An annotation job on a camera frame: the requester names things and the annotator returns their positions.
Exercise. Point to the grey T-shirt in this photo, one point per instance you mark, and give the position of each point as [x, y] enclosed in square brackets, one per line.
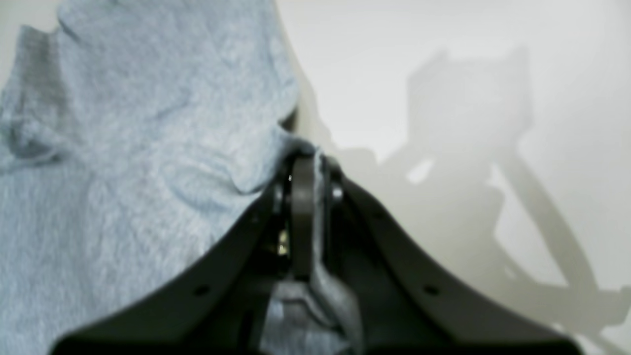
[133, 135]

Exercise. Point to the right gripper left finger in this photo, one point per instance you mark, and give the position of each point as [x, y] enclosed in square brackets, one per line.
[218, 305]

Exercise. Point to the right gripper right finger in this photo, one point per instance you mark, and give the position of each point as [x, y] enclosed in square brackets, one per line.
[409, 304]

